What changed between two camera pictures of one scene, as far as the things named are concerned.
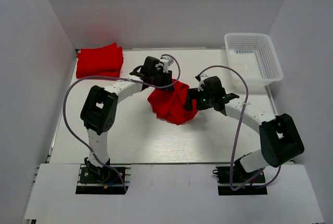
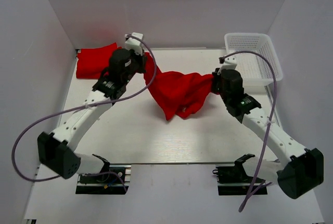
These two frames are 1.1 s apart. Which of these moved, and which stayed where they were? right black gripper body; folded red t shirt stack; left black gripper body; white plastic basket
Moved: right black gripper body; left black gripper body
Stayed: folded red t shirt stack; white plastic basket
